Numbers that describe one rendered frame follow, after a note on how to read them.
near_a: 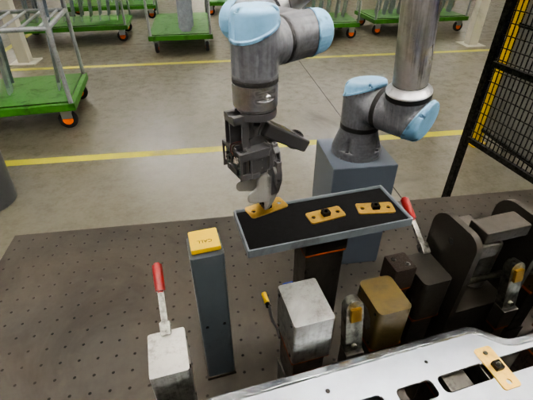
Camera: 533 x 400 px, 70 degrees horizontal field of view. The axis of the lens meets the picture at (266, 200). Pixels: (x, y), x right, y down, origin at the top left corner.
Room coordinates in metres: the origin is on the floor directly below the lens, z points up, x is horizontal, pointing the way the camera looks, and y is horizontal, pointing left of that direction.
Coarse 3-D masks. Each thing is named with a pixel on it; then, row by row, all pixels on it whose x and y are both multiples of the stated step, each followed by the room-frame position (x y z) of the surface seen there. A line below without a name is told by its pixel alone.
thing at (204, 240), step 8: (192, 232) 0.61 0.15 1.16; (200, 232) 0.61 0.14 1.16; (208, 232) 0.61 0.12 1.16; (216, 232) 0.61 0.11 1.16; (192, 240) 0.58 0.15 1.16; (200, 240) 0.58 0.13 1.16; (208, 240) 0.58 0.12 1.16; (216, 240) 0.58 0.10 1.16; (192, 248) 0.56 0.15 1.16; (200, 248) 0.56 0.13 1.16; (208, 248) 0.56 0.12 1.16; (216, 248) 0.56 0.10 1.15
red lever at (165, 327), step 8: (160, 264) 0.54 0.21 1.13; (152, 272) 0.53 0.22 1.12; (160, 272) 0.52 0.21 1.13; (160, 280) 0.51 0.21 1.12; (160, 288) 0.50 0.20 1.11; (160, 296) 0.49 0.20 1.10; (160, 304) 0.48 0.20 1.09; (160, 312) 0.46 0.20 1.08; (168, 320) 0.45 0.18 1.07; (160, 328) 0.44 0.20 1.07; (168, 328) 0.44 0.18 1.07
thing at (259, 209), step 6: (276, 198) 0.65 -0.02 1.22; (258, 204) 0.63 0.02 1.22; (276, 204) 0.63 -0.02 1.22; (282, 204) 0.63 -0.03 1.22; (246, 210) 0.60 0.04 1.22; (252, 210) 0.61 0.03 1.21; (258, 210) 0.60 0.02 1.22; (264, 210) 0.60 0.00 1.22; (270, 210) 0.60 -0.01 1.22; (276, 210) 0.61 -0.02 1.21; (252, 216) 0.59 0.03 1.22; (258, 216) 0.59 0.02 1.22
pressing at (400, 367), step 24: (432, 336) 0.47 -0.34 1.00; (456, 336) 0.47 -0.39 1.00; (480, 336) 0.47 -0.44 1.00; (528, 336) 0.47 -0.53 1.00; (360, 360) 0.41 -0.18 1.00; (384, 360) 0.41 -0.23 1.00; (408, 360) 0.41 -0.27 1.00; (432, 360) 0.41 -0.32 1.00; (456, 360) 0.41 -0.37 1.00; (480, 360) 0.41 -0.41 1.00; (264, 384) 0.37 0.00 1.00; (288, 384) 0.37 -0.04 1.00; (312, 384) 0.37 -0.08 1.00; (336, 384) 0.37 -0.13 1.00; (360, 384) 0.37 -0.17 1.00; (384, 384) 0.37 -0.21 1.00; (408, 384) 0.37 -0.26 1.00; (432, 384) 0.37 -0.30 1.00; (480, 384) 0.37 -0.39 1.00; (528, 384) 0.37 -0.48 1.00
